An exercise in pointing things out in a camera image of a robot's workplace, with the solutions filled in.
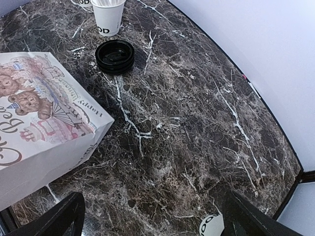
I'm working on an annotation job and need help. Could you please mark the white paper takeout bag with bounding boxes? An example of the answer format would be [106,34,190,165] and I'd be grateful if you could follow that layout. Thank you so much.
[0,52,114,209]

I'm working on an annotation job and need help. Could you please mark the stack of black cup lids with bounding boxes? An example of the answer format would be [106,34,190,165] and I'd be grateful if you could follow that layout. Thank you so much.
[95,40,135,75]

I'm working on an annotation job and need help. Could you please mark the black right frame post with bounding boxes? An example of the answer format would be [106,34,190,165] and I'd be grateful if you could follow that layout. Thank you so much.
[300,171,315,183]

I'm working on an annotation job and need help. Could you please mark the white paper coffee cup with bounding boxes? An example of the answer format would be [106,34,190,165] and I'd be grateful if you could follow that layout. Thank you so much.
[199,214,224,236]

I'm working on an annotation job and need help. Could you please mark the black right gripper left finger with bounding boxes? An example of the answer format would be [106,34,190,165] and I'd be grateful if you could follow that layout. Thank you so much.
[9,192,86,236]

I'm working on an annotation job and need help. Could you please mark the bundle of white wrapped straws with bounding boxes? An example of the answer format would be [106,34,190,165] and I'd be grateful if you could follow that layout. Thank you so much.
[96,0,125,7]

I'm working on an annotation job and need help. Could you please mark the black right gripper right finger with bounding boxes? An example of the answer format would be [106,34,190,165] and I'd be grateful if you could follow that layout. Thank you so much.
[222,191,300,236]

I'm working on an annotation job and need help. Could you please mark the white cup holding straws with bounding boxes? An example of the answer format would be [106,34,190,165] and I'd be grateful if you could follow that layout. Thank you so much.
[91,0,126,37]

